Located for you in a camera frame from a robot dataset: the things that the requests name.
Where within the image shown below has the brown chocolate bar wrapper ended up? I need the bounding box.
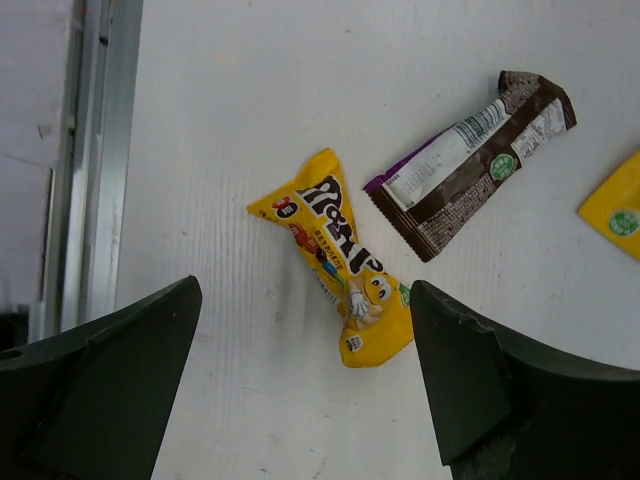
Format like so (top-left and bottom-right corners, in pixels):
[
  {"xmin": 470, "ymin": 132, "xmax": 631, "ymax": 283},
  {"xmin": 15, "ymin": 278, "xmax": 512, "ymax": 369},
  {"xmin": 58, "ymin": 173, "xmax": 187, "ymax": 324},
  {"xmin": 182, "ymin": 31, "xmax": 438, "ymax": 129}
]
[{"xmin": 363, "ymin": 71, "xmax": 577, "ymax": 262}]

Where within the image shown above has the aluminium front rail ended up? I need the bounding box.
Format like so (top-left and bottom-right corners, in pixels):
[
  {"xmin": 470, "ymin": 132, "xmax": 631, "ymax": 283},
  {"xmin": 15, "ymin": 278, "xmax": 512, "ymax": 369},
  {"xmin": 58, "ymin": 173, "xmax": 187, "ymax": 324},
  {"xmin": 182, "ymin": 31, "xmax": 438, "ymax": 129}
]
[{"xmin": 29, "ymin": 1, "xmax": 143, "ymax": 341}]

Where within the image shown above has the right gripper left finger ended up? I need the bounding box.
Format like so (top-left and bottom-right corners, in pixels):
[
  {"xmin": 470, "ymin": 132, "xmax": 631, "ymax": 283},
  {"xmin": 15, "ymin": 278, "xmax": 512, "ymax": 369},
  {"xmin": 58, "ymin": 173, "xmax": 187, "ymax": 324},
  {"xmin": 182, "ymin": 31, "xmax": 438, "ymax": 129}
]
[{"xmin": 1, "ymin": 276, "xmax": 202, "ymax": 479}]

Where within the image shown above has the yellow m&m pack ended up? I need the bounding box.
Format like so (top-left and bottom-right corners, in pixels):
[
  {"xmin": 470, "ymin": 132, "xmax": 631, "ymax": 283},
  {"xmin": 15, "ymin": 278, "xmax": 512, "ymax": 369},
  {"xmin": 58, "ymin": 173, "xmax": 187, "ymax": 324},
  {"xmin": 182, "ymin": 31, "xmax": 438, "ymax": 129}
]
[
  {"xmin": 247, "ymin": 148, "xmax": 414, "ymax": 368},
  {"xmin": 578, "ymin": 153, "xmax": 639, "ymax": 260}
]

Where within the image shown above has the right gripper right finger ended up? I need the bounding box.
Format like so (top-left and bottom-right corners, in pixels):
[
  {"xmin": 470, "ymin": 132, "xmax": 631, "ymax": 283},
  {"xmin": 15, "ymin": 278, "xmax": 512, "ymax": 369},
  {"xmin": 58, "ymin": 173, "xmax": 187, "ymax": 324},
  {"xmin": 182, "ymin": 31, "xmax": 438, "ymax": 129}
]
[{"xmin": 410, "ymin": 280, "xmax": 639, "ymax": 479}]

